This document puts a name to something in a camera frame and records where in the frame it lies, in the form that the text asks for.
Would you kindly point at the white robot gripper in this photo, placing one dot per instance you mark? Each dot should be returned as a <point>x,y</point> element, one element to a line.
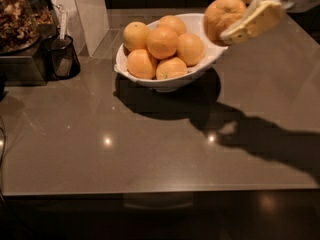
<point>261,17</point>

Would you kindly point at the white utensil in cup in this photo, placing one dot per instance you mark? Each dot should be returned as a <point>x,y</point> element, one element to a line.
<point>63,22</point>

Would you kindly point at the white ceramic bowl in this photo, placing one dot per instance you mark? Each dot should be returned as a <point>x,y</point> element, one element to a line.
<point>194,25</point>

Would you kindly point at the black mesh cup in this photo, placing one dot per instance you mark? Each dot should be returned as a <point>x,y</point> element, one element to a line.
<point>61,58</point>

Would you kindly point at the glass jar of nuts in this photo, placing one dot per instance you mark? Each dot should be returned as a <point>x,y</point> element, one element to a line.
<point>20,21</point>

